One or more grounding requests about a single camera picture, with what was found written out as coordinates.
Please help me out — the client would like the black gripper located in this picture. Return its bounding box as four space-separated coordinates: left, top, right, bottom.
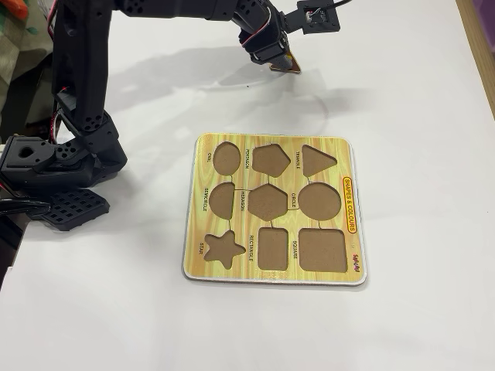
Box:
238 7 292 73

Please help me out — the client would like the brown triangle piece yellow pin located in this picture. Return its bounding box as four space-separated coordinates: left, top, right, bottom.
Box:
269 53 302 74

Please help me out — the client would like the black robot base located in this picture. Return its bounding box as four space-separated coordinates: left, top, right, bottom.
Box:
0 133 112 233

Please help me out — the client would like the wooden shape puzzle board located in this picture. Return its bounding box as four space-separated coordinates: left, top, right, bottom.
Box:
180 132 368 288

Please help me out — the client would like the purple object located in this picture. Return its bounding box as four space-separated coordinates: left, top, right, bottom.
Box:
473 0 495 19

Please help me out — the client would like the orange object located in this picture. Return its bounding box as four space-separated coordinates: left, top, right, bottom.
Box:
6 0 31 19

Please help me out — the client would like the patterned green beige cloth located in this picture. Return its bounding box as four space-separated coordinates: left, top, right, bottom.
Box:
0 0 55 84

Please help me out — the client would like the red white gripper wire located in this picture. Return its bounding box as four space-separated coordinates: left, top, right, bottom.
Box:
236 15 271 49

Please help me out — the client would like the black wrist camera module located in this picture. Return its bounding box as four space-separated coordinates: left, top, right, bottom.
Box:
284 0 341 36

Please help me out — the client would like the black camera cable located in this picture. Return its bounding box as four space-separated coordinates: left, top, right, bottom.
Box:
319 0 353 11

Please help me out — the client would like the red white arm wire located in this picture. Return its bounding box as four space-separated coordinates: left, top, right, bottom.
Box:
49 85 70 145

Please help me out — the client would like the glossy black cable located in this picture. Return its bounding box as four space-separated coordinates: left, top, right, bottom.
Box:
0 196 53 217

